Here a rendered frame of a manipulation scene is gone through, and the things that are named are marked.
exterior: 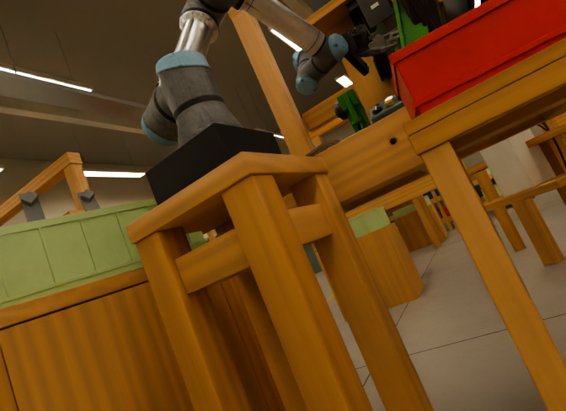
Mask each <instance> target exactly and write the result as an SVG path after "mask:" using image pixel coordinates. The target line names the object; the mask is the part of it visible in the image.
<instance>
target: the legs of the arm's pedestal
mask: <svg viewBox="0 0 566 411"><path fill-rule="evenodd" d="M290 189H291V193H292V194H293V197H294V199H295V201H296V204H297V206H298V207H296V208H291V209H287V208H286V204H285V202H284V201H283V198H282V196H281V194H280V191H279V189H278V186H277V184H276V182H275V179H274V176H273V175H250V176H248V177H247V178H246V179H243V180H242V181H240V182H238V183H237V184H235V185H234V186H232V187H230V188H229V189H226V190H225V191H223V192H222V198H223V199H224V202H225V204H226V207H227V210H228V212H229V215H230V217H231V220H229V221H227V222H225V223H223V224H221V225H220V226H218V227H216V228H215V230H216V234H217V236H218V238H215V239H213V240H211V241H210V242H208V243H205V244H204V245H202V246H200V247H198V248H196V249H194V250H191V247H190V244H189V241H188V239H187V237H186V234H185V232H184V229H183V228H182V227H177V228H172V229H168V230H162V231H157V232H155V233H153V234H152V235H150V236H149V237H147V238H145V239H143V240H141V241H140V242H139V243H137V244H136V247H137V250H138V252H139V254H140V257H141V261H142V264H143V266H144V269H145V271H146V274H147V278H148V280H149V283H150V286H151V288H152V292H153V295H154V297H155V300H156V303H157V305H158V309H159V312H160V314H161V317H162V320H163V323H164V326H165V328H166V331H167V333H168V337H169V340H170V343H171V345H172V347H173V350H174V354H175V357H176V360H177V362H178V364H179V369H180V371H181V373H182V376H183V378H184V383H185V386H186V387H187V390H188V393H189V395H190V400H191V402H192V404H193V407H194V410H195V411H252V409H251V406H250V404H249V401H248V398H247V395H246V393H245V391H244V388H243V384H242V382H241V380H240V377H239V375H238V371H237V368H236V366H235V364H234V361H233V359H232V356H231V353H230V350H229V349H228V346H227V342H226V340H225V337H224V335H223V332H222V329H221V326H220V324H219V322H218V319H217V316H216V313H215V311H214V308H213V306H212V304H211V299H210V297H209V295H208V292H207V290H206V288H207V287H210V286H213V285H215V284H218V283H220V282H223V281H224V280H229V279H231V278H233V277H234V280H235V281H236V284H237V286H238V289H239V292H240V295H241V297H242V299H243V303H244V305H245V307H246V309H247V312H248V315H249V318H250V320H251V323H252V324H253V327H254V331H255V333H256V335H257V338H258V340H259V343H260V346H261V348H262V350H263V353H264V357H265V359H266V361H267V363H268V366H269V368H270V372H271V374H272V377H273V378H274V381H275V385H276V386H277V389H278V392H279V394H280V397H281V400H282V402H283V404H284V406H285V409H286V411H373V409H372V407H371V404H370V402H369V399H368V397H367V396H366V392H365V390H364V387H363V386H362V384H361V381H360V378H359V376H358V374H357V371H356V369H355V366H354V364H353V362H352V359H351V358H350V354H349V352H348V350H347V348H346V346H345V344H344V341H343V339H342V336H341V334H340V332H339V329H338V327H337V324H336V322H335V321H334V317H333V315H332V313H331V311H330V308H329V306H328V303H327V301H326V299H325V296H324V294H323V291H322V289H321V287H320V285H319V283H318V279H317V277H316V275H315V273H314V271H313V269H312V266H311V264H310V261H309V259H308V257H307V254H306V252H305V249H304V247H306V246H307V245H309V244H312V243H314V245H315V248H316V250H317V251H318V255H319V257H320V259H321V261H322V263H323V267H324V268H325V271H326V273H327V275H328V278H329V280H330V282H331V285H332V287H333V288H334V292H335V294H336V296H337V298H338V300H339V304H340V306H341V308H342V310H343V312H344V315H345V317H346V319H347V322H348V324H349V326H350V329H351V331H352V334H353V335H354V337H355V341H356V343H357V345H358V347H359V349H360V352H361V354H362V356H363V359H364V361H365V363H366V366H367V368H368V371H369V372H370V374H371V378H372V380H373V382H374V384H375V386H376V389H377V391H378V393H379V396H380V398H381V400H382V403H383V405H384V408H385V409H386V411H434V409H433V408H432V406H431V403H430V400H429V399H428V396H427V394H426V392H425V390H424V387H423V385H422V383H421V381H420V379H419V376H418V374H417V372H416V370H415V368H414V365H413V363H412V361H411V359H410V357H409V355H408V351H407V350H406V348H405V346H404V343H403V341H402V339H401V337H400V334H399V332H398V330H397V327H396V325H395V323H394V321H393V320H392V316H391V314H390V312H389V311H388V308H387V305H386V303H385V301H384V299H383V297H382V294H381V292H380V290H379V288H378V286H377V284H376V281H375V279H374V277H373V274H372V272H371V270H370V268H369V265H368V263H367V262H366V259H365V256H364V254H363V253H362V251H361V248H360V245H359V244H358V242H357V239H356V237H355V234H354V233H353V230H352V228H351V226H350V223H349V221H348V219H347V217H346V215H345V213H344V210H343V208H342V206H341V204H340V202H339V199H338V196H337V195H336V193H335V191H334V187H333V186H332V184H331V182H330V180H329V177H328V175H327V174H314V175H312V176H310V177H308V178H306V179H304V180H303V181H301V182H299V183H297V184H295V185H293V186H291V187H290Z"/></svg>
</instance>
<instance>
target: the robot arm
mask: <svg viewBox="0 0 566 411"><path fill-rule="evenodd" d="M230 7H233V8H235V9H236V10H237V11H241V10H244V11H245V12H247V13H249V14H250V15H252V16H253V17H255V18H256V19H257V20H259V21H260V22H262V23H263V24H265V25H267V26H268V27H270V28H271V29H272V30H274V31H275V32H277V33H278V34H279V35H281V36H283V37H284V38H286V39H287V40H289V41H290V42H291V43H293V44H294V45H296V46H298V47H299V48H301V50H300V51H297V52H295V53H294V54H293V57H292V59H293V65H294V68H295V69H296V71H297V76H296V90H297V91H298V92H299V93H301V94H303V95H311V94H313V93H315V92H316V90H317V87H318V82H319V81H320V80H321V79H322V78H323V77H324V76H325V75H326V74H327V73H328V72H329V71H330V70H331V69H332V68H333V67H334V66H335V65H336V64H337V63H338V62H339V61H342V59H343V57H344V58H345V59H346V60H347V61H348V62H349V63H351V64H352V65H353V66H354V67H355V68H356V69H357V70H358V71H359V72H360V73H361V74H362V75H363V76H365V75H366V74H368V73H369V65H368V64H367V63H366V62H365V61H363V60H362V59H361V57H369V56H375V55H378V54H381V53H383V52H385V51H389V50H391V49H393V48H394V47H395V46H397V45H398V43H392V44H390V45H388V44H387V43H386V41H385V40H388V39H390V33H392V32H393V31H390V32H388V31H387V28H386V26H385V25H384V23H379V24H378V25H377V27H376V31H375V32H374V33H372V34H370V38H369V36H368V35H369V32H368V29H367V28H366V24H360V25H356V26H354V27H351V28H350V29H348V30H349V31H348V30H347V32H348V33H347V32H346V33H345V34H342V35H338V34H332V35H330V36H329V37H328V36H327V35H325V34H324V33H323V32H321V31H320V30H318V29H317V28H315V27H314V26H312V25H311V24H309V23H308V22H307V21H306V20H305V19H303V18H301V17H300V16H299V15H297V14H296V13H294V12H293V11H291V10H290V9H289V8H288V7H286V6H285V5H283V4H282V3H280V2H279V1H277V0H187V2H186V4H185V5H184V7H183V9H182V11H181V14H180V18H179V27H180V30H181V34H180V37H179V41H178V44H177V45H176V48H175V51H174V52H173V53H170V54H167V55H166V56H164V57H163V58H161V59H160V60H159V61H158V63H157V65H156V74H157V76H158V78H159V82H158V83H157V84H156V86H155V88H154V90H153V93H152V97H151V99H150V101H149V104H148V106H147V109H146V111H145V112H144V113H143V115H142V119H141V127H142V129H143V131H144V132H145V133H146V135H147V137H148V138H150V139H151V140H152V141H154V142H156V143H157V144H159V145H162V146H166V147H172V146H176V145H178V144H179V147H178V148H180V147H182V146H183V145H184V144H185V143H186V142H188V141H189V140H191V139H192V138H193V137H195V136H196V135H198V134H199V133H200V132H202V131H203V130H204V129H205V128H207V127H208V126H209V125H211V124H212V123H214V122H215V123H219V124H224V125H233V126H237V127H243V126H242V125H241V124H240V123H239V122H238V120H237V119H236V118H235V117H234V116H233V115H232V113H231V112H230V111H229V110H228V109H227V106H226V105H225V103H224V100H223V98H222V95H221V93H220V90H219V88H218V86H217V84H216V80H215V78H214V76H213V74H212V71H211V66H209V64H208V62H207V60H206V55H207V52H208V50H209V46H210V44H212V43H213V42H214V41H215V40H216V39H217V36H218V34H219V30H220V28H221V25H222V21H223V19H224V18H225V17H226V15H227V12H228V11H229V9H230ZM350 31H351V32H350ZM394 31H396V30H394Z"/></svg>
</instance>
